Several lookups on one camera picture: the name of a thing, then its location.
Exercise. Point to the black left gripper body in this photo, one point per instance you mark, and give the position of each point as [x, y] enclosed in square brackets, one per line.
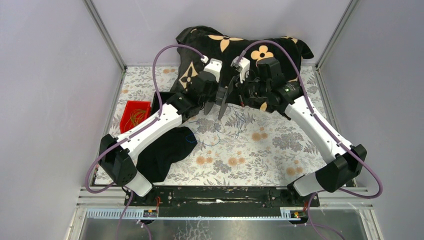
[210, 97]

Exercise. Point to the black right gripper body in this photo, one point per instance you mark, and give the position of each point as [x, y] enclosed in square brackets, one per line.
[249, 89]

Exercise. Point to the grey perforated spool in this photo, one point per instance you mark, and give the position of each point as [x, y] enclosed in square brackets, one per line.
[221, 99]

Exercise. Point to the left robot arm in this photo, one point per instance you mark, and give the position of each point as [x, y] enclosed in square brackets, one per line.
[117, 154]

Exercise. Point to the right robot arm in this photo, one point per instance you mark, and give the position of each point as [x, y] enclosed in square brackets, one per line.
[344, 161]

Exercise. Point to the black plastic box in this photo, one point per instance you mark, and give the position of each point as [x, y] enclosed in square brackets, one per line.
[155, 105]

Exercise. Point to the black flower-pattern plush blanket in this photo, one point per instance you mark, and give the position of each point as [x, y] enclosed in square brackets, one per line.
[287, 50]

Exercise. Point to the floral table mat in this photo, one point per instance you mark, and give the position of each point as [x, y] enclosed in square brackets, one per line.
[247, 147]

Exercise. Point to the red plastic box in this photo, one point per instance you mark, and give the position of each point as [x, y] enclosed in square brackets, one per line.
[135, 112]

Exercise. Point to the black cloth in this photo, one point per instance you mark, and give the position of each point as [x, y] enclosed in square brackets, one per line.
[155, 161]

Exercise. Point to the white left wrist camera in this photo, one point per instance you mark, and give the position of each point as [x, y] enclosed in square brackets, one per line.
[214, 66]

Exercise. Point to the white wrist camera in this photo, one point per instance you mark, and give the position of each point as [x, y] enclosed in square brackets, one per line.
[242, 66]
[214, 66]

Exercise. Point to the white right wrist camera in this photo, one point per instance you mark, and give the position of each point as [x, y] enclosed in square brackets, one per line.
[242, 66]

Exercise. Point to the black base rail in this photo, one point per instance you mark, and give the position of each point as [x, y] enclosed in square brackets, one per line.
[223, 202]

